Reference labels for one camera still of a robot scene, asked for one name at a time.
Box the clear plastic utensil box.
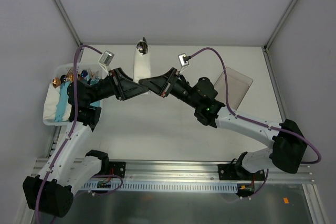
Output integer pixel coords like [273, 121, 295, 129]
[214, 67, 253, 110]

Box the light blue rolled napkin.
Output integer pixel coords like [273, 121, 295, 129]
[55, 81, 71, 122]

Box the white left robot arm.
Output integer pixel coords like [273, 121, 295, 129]
[23, 68, 148, 218]

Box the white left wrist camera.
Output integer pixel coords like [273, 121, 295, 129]
[98, 50, 114, 67]

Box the white plastic basket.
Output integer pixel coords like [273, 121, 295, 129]
[43, 63, 107, 126]

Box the copper spoon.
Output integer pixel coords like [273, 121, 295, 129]
[52, 78, 61, 88]

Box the aluminium frame rail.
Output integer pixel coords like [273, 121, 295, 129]
[30, 158, 316, 185]

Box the wooden handled spoon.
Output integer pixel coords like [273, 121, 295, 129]
[136, 40, 149, 55]

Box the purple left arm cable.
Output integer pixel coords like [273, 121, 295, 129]
[35, 45, 124, 224]

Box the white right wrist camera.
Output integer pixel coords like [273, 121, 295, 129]
[178, 54, 190, 68]

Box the white rolled napkin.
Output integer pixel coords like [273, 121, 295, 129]
[43, 83, 60, 120]

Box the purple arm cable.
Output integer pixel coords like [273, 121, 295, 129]
[35, 45, 124, 224]
[183, 47, 322, 193]

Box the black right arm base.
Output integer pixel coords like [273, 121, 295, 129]
[217, 152, 266, 181]

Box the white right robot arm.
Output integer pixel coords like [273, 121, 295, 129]
[139, 68, 307, 180]

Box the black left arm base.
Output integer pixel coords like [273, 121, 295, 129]
[86, 150, 126, 178]

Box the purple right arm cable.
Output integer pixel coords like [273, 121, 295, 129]
[183, 47, 322, 193]

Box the white paper napkin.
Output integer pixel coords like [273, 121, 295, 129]
[133, 48, 151, 83]

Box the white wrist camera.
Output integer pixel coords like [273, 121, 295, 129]
[178, 54, 190, 68]
[98, 50, 114, 67]

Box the perforated cable duct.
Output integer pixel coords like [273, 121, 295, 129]
[80, 180, 238, 194]

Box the copper fork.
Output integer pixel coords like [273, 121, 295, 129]
[66, 68, 75, 82]

